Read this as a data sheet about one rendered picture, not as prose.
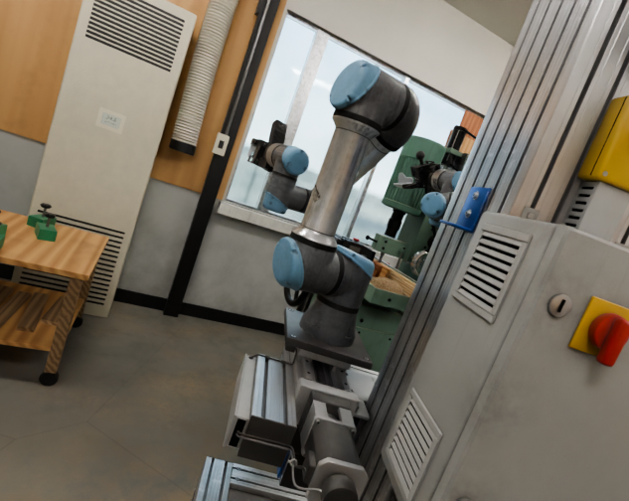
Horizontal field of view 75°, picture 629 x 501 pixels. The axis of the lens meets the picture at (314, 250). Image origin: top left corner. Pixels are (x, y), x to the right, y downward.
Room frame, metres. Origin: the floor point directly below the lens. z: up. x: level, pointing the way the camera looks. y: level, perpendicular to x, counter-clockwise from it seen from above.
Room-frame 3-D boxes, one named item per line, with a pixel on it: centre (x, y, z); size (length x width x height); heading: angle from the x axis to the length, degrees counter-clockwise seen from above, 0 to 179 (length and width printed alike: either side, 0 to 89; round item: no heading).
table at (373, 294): (1.78, -0.19, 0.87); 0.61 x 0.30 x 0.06; 23
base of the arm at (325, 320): (1.06, -0.11, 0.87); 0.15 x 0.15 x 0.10
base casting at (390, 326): (1.88, -0.40, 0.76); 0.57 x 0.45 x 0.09; 113
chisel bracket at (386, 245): (1.83, -0.31, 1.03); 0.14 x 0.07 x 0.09; 113
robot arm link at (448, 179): (1.40, -0.36, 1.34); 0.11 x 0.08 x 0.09; 23
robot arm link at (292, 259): (0.98, 0.01, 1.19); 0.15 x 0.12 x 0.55; 124
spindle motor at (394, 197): (1.83, -0.29, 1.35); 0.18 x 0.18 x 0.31
